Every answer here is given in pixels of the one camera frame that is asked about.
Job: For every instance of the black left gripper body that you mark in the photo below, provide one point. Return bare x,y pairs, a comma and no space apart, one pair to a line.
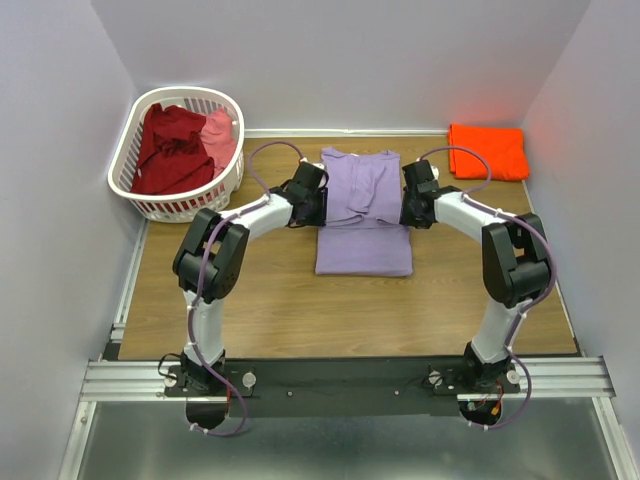
316,212

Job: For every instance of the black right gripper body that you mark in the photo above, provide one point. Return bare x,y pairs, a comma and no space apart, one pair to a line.
407,215

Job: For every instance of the lavender t shirt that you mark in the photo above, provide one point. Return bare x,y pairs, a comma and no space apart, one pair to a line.
363,234

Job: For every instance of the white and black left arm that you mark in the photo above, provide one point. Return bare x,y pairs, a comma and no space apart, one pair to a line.
210,258

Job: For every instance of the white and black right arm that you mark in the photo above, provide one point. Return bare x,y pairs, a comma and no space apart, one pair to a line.
517,269

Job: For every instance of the folded orange t shirt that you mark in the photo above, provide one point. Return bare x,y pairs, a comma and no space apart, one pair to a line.
501,148

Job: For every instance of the pink t shirt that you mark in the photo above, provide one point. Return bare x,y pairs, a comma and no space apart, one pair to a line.
218,140

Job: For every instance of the white plastic laundry basket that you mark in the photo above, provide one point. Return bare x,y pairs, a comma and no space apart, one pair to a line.
179,207

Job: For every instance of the dark red t shirt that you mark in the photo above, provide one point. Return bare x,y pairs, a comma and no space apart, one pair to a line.
172,158

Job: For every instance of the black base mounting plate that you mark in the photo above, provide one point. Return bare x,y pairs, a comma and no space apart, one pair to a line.
335,387

